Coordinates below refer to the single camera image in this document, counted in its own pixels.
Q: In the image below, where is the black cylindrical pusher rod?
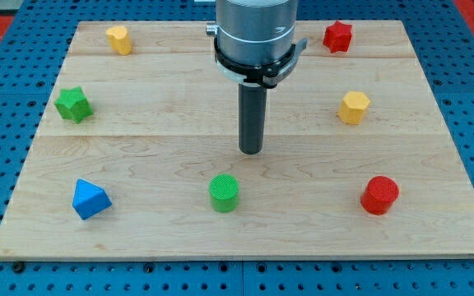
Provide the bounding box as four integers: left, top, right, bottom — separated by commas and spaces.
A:
239, 85, 267, 155

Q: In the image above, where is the black mounting ring flange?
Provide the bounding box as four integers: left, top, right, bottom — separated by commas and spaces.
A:
213, 38, 308, 89

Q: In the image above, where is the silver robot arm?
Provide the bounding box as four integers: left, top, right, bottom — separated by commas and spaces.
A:
206, 0, 308, 155

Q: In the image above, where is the red star block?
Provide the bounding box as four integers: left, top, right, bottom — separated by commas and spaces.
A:
323, 21, 353, 53

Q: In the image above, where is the green cylinder block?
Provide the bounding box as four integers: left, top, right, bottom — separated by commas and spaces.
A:
208, 174, 239, 213

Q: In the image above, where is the yellow hexagon block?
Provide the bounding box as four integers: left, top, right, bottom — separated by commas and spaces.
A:
337, 91, 370, 125

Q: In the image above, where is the light wooden board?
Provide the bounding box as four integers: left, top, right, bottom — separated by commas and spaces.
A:
0, 21, 474, 261

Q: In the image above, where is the yellow heart block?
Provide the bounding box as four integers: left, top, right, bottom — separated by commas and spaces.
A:
105, 25, 132, 55

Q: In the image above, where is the red cylinder block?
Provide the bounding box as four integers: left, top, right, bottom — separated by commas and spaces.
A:
360, 176, 400, 215

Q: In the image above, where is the green star block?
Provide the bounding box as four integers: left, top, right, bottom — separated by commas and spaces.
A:
54, 86, 93, 123

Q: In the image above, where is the blue triangle block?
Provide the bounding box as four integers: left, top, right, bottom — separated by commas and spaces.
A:
72, 178, 112, 220

